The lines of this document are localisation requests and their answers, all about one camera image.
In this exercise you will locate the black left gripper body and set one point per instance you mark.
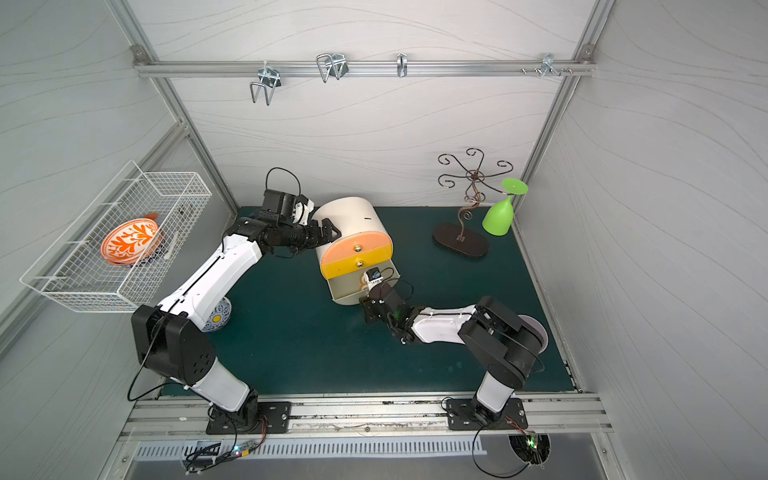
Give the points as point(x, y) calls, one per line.
point(318, 233)

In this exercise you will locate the metal hook small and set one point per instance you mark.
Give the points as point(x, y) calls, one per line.
point(401, 65)

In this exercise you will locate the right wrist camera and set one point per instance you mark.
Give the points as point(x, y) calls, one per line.
point(371, 278)

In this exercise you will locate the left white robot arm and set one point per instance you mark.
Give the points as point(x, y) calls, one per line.
point(169, 337)

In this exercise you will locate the blue patterned cup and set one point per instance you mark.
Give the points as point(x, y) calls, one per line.
point(219, 317)

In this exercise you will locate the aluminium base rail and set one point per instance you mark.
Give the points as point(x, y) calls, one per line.
point(365, 415)

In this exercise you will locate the yellow drawer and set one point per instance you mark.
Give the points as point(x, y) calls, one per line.
point(358, 261)

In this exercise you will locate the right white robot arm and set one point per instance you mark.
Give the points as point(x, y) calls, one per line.
point(506, 344)

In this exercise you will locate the cream round drawer cabinet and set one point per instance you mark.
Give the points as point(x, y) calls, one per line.
point(350, 215)

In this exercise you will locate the metal hook middle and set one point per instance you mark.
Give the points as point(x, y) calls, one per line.
point(332, 65)

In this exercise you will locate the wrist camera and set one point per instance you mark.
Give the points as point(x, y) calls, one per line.
point(303, 207)
point(371, 278)

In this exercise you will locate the brown metal cup stand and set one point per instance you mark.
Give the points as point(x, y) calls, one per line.
point(457, 237)

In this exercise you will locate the metal hook left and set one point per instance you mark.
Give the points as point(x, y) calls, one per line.
point(267, 82)

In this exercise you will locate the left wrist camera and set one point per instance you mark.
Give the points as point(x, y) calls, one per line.
point(303, 207)

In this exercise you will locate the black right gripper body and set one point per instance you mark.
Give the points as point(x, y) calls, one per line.
point(372, 305)

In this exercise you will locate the white wire basket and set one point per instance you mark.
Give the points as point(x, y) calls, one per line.
point(72, 273)

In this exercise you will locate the green plastic goblet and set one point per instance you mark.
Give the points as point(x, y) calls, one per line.
point(499, 218)

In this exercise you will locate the metal hook right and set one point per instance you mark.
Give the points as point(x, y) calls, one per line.
point(547, 68)

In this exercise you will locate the orange patterned plate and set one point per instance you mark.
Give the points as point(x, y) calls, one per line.
point(133, 241)

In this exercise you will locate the grey bottom drawer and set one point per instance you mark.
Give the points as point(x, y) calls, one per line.
point(349, 289)

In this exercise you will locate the purple plate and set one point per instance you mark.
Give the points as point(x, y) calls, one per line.
point(539, 330)

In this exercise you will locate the aluminium top rail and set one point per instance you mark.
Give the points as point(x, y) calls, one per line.
point(357, 68)

